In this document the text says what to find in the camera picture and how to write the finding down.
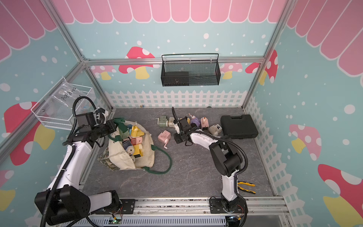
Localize yellow black pencil sharpener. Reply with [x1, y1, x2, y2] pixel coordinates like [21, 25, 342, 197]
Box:
[133, 144, 144, 158]

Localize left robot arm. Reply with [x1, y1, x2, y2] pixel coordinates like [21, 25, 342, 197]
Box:
[35, 96, 122, 227]

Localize cream canvas tote bag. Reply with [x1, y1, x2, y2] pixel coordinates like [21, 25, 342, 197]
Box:
[97, 118, 173, 175]

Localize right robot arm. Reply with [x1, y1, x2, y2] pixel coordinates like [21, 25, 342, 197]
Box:
[172, 107, 248, 216]

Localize yellow crank pencil sharpener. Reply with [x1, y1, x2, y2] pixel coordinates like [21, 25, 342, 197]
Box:
[130, 125, 145, 138]

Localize green pencil sharpener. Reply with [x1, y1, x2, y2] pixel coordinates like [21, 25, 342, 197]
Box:
[157, 115, 168, 127]

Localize cream crank pencil sharpener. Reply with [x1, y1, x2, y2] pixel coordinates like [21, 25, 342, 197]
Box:
[208, 124, 223, 136]

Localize beige pencil sharpener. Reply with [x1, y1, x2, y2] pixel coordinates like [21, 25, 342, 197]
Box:
[168, 117, 175, 128]

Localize clear wall bin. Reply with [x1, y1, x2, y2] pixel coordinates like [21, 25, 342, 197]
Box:
[31, 78, 96, 130]

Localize black box in basket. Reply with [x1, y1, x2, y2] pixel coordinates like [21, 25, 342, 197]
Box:
[161, 72, 190, 87]

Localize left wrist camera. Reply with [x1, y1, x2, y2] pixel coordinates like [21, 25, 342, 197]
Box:
[95, 108, 109, 124]

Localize purple pencil sharpener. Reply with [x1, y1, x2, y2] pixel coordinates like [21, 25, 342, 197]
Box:
[189, 113, 201, 128]

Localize pink boxy pencil sharpener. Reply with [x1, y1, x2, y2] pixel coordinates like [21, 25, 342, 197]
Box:
[158, 130, 171, 149]

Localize black wire mesh basket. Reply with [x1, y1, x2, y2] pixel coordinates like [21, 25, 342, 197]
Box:
[161, 53, 221, 86]

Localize black plastic tool case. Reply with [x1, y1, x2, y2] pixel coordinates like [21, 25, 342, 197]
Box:
[220, 114, 259, 139]

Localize yellow handled pliers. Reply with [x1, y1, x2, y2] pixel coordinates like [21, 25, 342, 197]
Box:
[236, 181, 257, 195]

